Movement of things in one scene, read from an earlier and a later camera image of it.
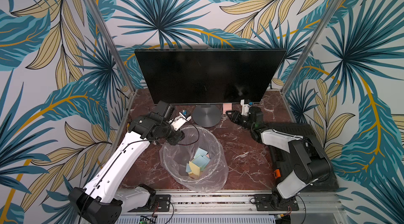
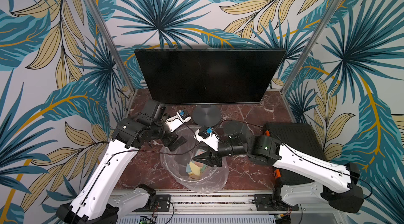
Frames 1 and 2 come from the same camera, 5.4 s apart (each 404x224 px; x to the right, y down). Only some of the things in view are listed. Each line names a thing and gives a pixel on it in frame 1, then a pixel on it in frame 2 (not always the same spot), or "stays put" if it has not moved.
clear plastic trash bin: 198,163 stays put
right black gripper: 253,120 → 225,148
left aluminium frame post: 104,29 stays put
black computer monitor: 208,76 stays put
